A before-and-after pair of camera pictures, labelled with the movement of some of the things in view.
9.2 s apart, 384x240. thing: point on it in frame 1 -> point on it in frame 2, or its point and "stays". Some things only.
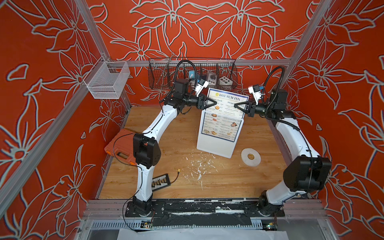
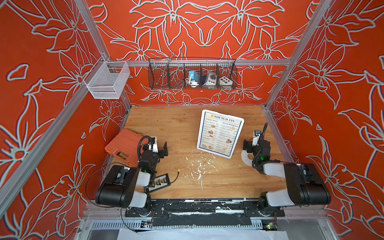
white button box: x=224 y=81 stays
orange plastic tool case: x=121 y=147 stays
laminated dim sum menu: x=222 y=120 -> x=218 y=133
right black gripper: x=251 y=107 -> x=249 y=145
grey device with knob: x=212 y=78 stays
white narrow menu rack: x=218 y=133 stays
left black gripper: x=200 y=105 -> x=159 y=153
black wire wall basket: x=163 y=72 stays
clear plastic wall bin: x=107 y=79 stays
